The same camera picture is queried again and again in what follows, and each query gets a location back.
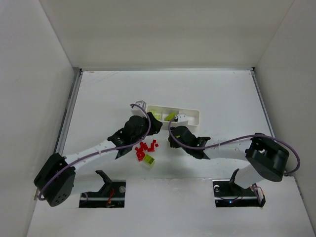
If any lime green 2x4 lego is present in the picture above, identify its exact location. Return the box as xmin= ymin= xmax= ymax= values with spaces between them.
xmin=164 ymin=112 xmax=177 ymax=122

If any white three-compartment tray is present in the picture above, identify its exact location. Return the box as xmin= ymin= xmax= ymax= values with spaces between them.
xmin=146 ymin=105 xmax=200 ymax=130

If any lime green 2x2 lego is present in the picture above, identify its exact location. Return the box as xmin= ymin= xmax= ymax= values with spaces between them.
xmin=149 ymin=110 xmax=162 ymax=121

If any lime green long lego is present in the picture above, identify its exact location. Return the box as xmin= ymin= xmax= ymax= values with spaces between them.
xmin=143 ymin=154 xmax=156 ymax=167

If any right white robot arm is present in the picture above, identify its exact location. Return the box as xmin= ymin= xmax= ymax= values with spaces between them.
xmin=168 ymin=126 xmax=289 ymax=189

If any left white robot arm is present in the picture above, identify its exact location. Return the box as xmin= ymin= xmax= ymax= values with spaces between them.
xmin=34 ymin=112 xmax=162 ymax=207

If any red lego pile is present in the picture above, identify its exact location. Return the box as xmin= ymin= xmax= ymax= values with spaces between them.
xmin=134 ymin=139 xmax=159 ymax=161

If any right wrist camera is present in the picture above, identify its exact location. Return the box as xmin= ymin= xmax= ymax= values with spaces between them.
xmin=175 ymin=113 xmax=189 ymax=124

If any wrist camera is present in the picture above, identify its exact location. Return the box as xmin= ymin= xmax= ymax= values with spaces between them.
xmin=175 ymin=113 xmax=189 ymax=124
xmin=135 ymin=100 xmax=147 ymax=110

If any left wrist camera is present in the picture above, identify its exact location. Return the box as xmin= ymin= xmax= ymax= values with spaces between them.
xmin=135 ymin=100 xmax=147 ymax=110

